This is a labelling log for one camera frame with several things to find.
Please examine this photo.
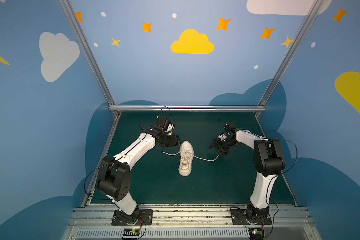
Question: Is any white shoelace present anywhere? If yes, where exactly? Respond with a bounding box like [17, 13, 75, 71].
[161, 150, 220, 162]

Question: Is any white knit sneaker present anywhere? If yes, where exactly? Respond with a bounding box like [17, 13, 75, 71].
[179, 141, 194, 177]

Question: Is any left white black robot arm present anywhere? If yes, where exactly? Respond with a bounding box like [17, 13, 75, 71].
[95, 131, 181, 225]

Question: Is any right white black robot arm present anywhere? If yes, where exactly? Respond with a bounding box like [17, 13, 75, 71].
[209, 128, 286, 225]

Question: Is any right small circuit board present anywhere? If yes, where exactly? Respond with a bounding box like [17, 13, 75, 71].
[249, 228, 264, 240]

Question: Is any small circuit board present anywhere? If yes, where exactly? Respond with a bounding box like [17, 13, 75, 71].
[249, 228, 264, 240]
[121, 228, 141, 240]

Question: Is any left small circuit board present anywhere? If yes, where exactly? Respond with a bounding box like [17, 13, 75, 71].
[121, 228, 141, 240]

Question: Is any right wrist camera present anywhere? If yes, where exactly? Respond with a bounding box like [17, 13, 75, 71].
[218, 133, 227, 141]

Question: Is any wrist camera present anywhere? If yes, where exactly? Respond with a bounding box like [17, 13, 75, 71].
[154, 116, 175, 135]
[218, 133, 227, 141]

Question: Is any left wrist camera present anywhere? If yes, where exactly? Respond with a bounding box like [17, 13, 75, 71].
[154, 116, 175, 135]

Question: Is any rear aluminium frame bar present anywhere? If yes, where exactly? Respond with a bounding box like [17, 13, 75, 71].
[109, 105, 266, 112]

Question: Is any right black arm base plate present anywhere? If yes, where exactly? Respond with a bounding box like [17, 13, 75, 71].
[230, 208, 273, 225]

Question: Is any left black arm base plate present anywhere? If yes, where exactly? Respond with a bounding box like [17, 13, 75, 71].
[111, 209, 153, 226]

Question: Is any front aluminium rail base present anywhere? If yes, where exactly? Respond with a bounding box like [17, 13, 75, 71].
[62, 204, 321, 240]

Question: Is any left aluminium frame post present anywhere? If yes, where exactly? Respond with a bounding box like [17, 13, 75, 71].
[59, 0, 115, 107]

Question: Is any aluminium frame post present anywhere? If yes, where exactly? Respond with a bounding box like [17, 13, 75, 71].
[59, 0, 115, 107]
[255, 0, 325, 118]

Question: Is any right aluminium frame post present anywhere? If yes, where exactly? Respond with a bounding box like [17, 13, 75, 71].
[255, 0, 325, 118]

